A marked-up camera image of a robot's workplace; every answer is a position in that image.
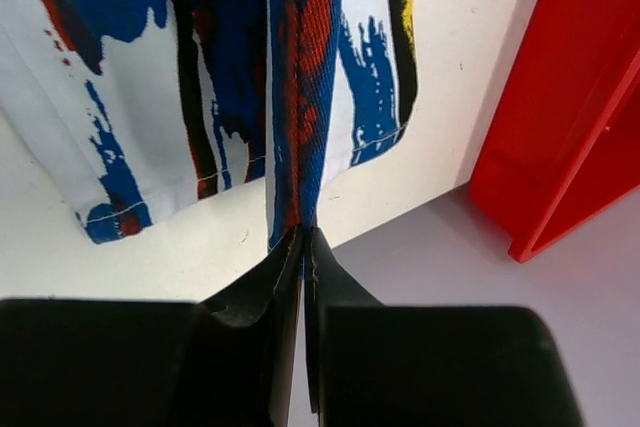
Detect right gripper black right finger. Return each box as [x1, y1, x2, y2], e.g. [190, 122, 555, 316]
[302, 228, 583, 426]

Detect blue white red patterned trousers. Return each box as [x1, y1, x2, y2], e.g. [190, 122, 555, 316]
[0, 0, 425, 280]

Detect red plastic tray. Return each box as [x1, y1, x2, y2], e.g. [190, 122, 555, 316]
[469, 0, 639, 262]

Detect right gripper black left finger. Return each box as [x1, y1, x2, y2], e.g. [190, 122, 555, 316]
[1, 227, 303, 426]

